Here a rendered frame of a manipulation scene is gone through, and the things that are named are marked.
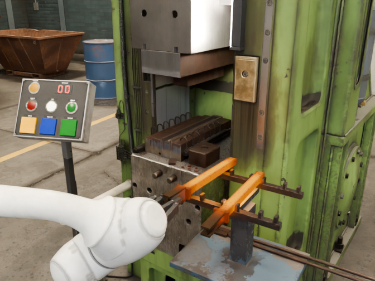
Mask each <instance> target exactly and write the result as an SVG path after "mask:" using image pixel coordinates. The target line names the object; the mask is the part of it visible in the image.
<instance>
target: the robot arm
mask: <svg viewBox="0 0 375 281"><path fill-rule="evenodd" d="M184 199H185V189H184V190H182V191H181V192H179V193H178V194H176V195H175V196H173V197H171V198H170V201H169V202H167V203H165V198H164V197H163V194H160V196H159V197H157V196H152V197H150V198H146V197H135V198H119V197H112V196H106V197H104V198H101V199H99V200H92V199H89V198H85V197H81V196H77V195H73V194H70V193H65V192H60V191H53V190H44V189H38V188H28V187H18V186H7V185H0V217H16V218H26V219H40V220H49V221H54V222H58V223H61V224H64V225H67V226H70V227H72V228H74V229H75V230H77V231H78V232H80V233H79V234H77V235H76V236H75V237H74V238H73V239H71V240H70V241H69V242H67V243H66V244H65V245H64V246H63V247H62V248H61V249H60V250H59V251H58V252H57V253H56V254H55V255H54V257H53V258H52V259H51V261H50V272H51V275H52V278H53V280H54V281H97V280H101V279H102V278H104V277H105V276H106V275H108V274H109V273H110V272H112V271H113V270H115V269H117V268H118V267H120V266H124V265H128V264H130V263H133V262H135V261H137V260H139V259H141V258H143V257H144V256H146V255H147V254H149V253H150V252H151V251H153V250H154V249H155V248H156V247H157V246H158V245H159V244H160V243H161V241H162V240H163V238H164V237H165V231H166V228H167V224H168V223H169V222H170V221H171V220H172V218H173V217H174V216H175V215H176V214H177V213H178V211H179V204H180V203H181V201H182V200H184Z"/></svg>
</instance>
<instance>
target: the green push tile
mask: <svg viewBox="0 0 375 281"><path fill-rule="evenodd" d="M77 123H78V121H77V120H68V119H62V120H61V128H60V136H70V137H75V136H76V128H77Z"/></svg>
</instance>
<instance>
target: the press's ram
mask: <svg viewBox="0 0 375 281"><path fill-rule="evenodd" d="M130 12H131V34H132V48H133V49H146V50H155V51H165V52H178V53H182V54H195V53H198V52H204V51H209V50H214V49H219V48H223V47H228V46H230V34H231V20H232V0H130Z"/></svg>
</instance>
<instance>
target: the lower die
mask: <svg viewBox="0 0 375 281"><path fill-rule="evenodd" d="M212 116H215V117H218V118H216V119H214V120H212V121H210V122H207V123H205V124H203V125H201V126H199V127H197V128H195V129H193V130H190V131H188V132H186V133H184V134H182V135H180V136H178V137H176V138H173V139H171V140H170V143H167V142H164V138H166V137H168V136H170V135H172V134H175V133H177V132H179V131H181V130H183V129H185V128H188V127H190V126H192V125H194V124H196V123H199V122H201V121H203V120H206V119H208V118H210V117H212ZM212 116H209V115H203V116H200V115H197V116H195V117H192V118H190V119H188V120H185V121H183V122H181V123H178V124H176V125H173V126H171V127H169V128H166V129H164V130H162V131H160V132H157V133H155V134H153V135H150V136H148V137H146V138H145V152H149V153H153V154H156V155H159V156H163V157H166V158H176V160H177V161H180V162H182V161H183V160H185V159H187V158H188V157H189V156H183V155H182V153H183V151H184V150H185V148H186V140H185V139H184V138H182V139H181V140H180V138H181V137H185V138H186V139H187V147H188V148H190V147H191V146H192V136H190V135H188V137H186V135H187V134H192V133H193V131H197V132H198V129H199V128H203V129H204V126H206V125H207V126H209V124H210V123H214V122H215V121H216V120H218V121H220V123H221V131H222V130H224V129H229V128H231V120H230V119H225V118H223V117H222V116H218V115H212ZM215 126H216V133H218V132H219V126H220V124H219V123H218V122H216V123H215ZM210 129H211V134H210V135H211V136H213V135H214V125H212V124H211V125H210ZM204 130H205V139H207V138H208V137H209V128H208V127H205V129H204ZM199 135H200V142H201V141H203V138H204V131H203V130H199ZM228 135H230V131H229V132H228V134H227V135H225V136H223V137H221V138H219V139H218V140H216V141H214V142H213V144H214V143H216V142H217V141H219V140H221V139H223V138H225V137H226V136H228ZM193 137H194V145H195V144H197V143H198V134H197V133H196V132H195V133H194V134H193ZM159 152H160V153H161V154H159Z"/></svg>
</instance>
